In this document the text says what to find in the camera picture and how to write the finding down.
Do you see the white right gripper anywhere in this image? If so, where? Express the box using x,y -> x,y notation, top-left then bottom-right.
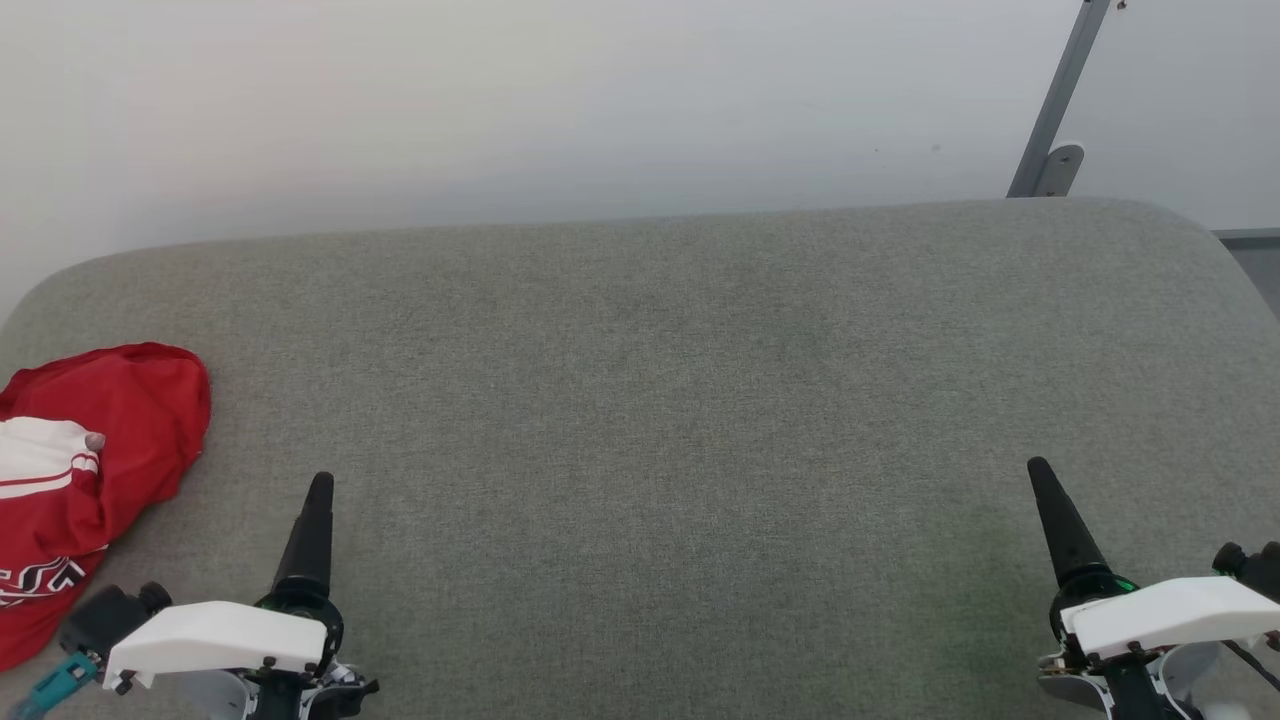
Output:
1027,458 -> 1280,720

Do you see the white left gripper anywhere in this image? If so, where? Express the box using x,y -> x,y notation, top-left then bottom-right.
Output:
103,473 -> 381,720

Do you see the red and white shirt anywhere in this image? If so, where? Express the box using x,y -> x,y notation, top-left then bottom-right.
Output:
0,342 -> 213,673

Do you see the grey fabric sofa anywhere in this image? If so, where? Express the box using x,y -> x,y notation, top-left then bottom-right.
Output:
0,197 -> 1280,720

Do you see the grey metal pole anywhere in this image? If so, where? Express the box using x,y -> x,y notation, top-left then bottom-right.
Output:
1005,0 -> 1114,199

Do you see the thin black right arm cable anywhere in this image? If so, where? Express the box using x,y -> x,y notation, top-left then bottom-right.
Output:
1224,638 -> 1280,693

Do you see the black cable with teal connector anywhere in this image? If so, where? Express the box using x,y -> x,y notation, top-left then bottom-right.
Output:
8,648 -> 103,720

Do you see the grey metal bracket plate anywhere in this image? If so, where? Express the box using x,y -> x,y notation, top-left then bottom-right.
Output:
1034,143 -> 1087,199

